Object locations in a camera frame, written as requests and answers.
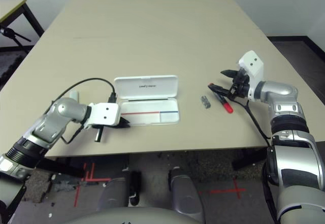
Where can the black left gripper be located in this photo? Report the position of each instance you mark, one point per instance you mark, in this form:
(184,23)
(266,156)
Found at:
(99,133)

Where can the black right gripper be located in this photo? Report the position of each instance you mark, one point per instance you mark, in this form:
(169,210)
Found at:
(241,84)

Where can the red black whiteboard marker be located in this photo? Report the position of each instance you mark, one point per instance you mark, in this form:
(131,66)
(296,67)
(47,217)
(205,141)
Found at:
(228,108)

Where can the small black grey clip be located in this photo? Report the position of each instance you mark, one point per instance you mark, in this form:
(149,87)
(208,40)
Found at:
(205,102)

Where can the white plastic pencil case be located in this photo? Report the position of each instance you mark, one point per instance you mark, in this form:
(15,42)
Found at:
(147,87)

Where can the translucent white green eraser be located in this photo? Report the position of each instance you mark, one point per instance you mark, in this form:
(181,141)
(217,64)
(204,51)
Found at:
(74,95)

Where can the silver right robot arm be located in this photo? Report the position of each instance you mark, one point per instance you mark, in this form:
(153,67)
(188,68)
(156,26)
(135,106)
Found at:
(292,142)

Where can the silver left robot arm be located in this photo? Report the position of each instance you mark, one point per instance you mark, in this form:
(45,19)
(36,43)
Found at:
(50,125)

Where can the grey left robot leg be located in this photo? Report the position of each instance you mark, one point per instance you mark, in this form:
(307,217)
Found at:
(113,193)

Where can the grey robot leg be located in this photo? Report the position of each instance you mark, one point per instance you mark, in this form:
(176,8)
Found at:
(113,193)
(185,191)

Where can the grey crumpled floor scrap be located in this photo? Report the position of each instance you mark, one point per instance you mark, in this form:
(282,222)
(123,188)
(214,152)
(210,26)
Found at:
(66,184)

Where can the brown speckled carpet piece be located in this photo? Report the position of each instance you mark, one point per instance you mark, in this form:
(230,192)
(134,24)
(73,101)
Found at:
(213,165)
(38,186)

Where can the grey right robot leg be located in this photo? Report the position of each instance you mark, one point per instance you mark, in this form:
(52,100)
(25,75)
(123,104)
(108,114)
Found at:
(185,191)

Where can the grey robot torso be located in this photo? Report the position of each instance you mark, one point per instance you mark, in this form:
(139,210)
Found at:
(132,216)

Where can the dark grey foam mat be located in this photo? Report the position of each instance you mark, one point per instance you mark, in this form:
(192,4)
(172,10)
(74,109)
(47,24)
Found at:
(8,61)

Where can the black tripod stand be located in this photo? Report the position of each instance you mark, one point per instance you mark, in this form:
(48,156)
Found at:
(11,34)

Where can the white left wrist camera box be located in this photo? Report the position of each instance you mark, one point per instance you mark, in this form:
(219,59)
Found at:
(104,113)

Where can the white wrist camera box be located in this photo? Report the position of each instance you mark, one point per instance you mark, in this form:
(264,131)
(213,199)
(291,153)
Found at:
(252,64)
(104,113)

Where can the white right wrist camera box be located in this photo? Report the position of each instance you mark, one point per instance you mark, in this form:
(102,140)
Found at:
(252,64)

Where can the side table with black frame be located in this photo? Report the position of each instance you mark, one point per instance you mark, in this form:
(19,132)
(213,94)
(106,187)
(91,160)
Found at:
(15,9)

